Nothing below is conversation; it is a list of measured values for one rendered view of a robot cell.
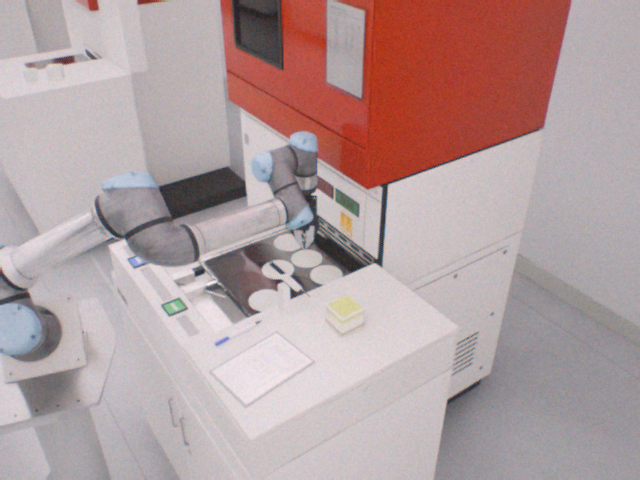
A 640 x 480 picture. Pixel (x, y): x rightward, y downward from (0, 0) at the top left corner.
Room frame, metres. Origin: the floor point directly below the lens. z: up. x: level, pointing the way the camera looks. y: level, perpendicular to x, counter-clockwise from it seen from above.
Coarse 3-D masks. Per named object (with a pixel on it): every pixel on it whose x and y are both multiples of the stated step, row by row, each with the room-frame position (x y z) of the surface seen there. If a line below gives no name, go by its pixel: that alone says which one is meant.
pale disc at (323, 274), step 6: (312, 270) 1.51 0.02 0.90; (318, 270) 1.52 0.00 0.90; (324, 270) 1.52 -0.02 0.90; (330, 270) 1.52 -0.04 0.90; (336, 270) 1.52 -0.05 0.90; (312, 276) 1.48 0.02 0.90; (318, 276) 1.48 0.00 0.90; (324, 276) 1.48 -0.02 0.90; (330, 276) 1.48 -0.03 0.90; (336, 276) 1.48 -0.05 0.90; (318, 282) 1.45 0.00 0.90; (324, 282) 1.46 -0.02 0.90
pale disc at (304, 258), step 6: (300, 252) 1.61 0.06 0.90; (306, 252) 1.61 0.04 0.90; (312, 252) 1.61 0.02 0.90; (294, 258) 1.58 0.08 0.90; (300, 258) 1.58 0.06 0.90; (306, 258) 1.58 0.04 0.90; (312, 258) 1.58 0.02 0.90; (318, 258) 1.58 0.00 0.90; (300, 264) 1.55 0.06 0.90; (306, 264) 1.55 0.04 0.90; (312, 264) 1.55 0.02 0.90
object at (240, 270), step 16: (272, 240) 1.68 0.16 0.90; (304, 240) 1.68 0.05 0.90; (224, 256) 1.59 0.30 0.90; (240, 256) 1.59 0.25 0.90; (256, 256) 1.59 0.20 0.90; (272, 256) 1.59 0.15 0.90; (288, 256) 1.59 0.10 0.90; (224, 272) 1.51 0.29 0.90; (240, 272) 1.51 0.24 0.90; (256, 272) 1.51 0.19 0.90; (304, 272) 1.50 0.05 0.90; (240, 288) 1.43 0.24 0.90; (256, 288) 1.43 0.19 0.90; (272, 288) 1.43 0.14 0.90; (304, 288) 1.43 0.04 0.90
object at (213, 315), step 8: (192, 280) 1.49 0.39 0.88; (200, 296) 1.41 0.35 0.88; (208, 296) 1.41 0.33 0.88; (192, 304) 1.38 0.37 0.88; (200, 304) 1.38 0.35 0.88; (208, 304) 1.38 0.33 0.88; (216, 304) 1.38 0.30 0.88; (200, 312) 1.34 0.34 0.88; (208, 312) 1.34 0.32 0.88; (216, 312) 1.34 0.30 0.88; (208, 320) 1.31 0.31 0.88; (216, 320) 1.31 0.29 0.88; (224, 320) 1.31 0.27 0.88; (216, 328) 1.27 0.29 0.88; (224, 328) 1.27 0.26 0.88
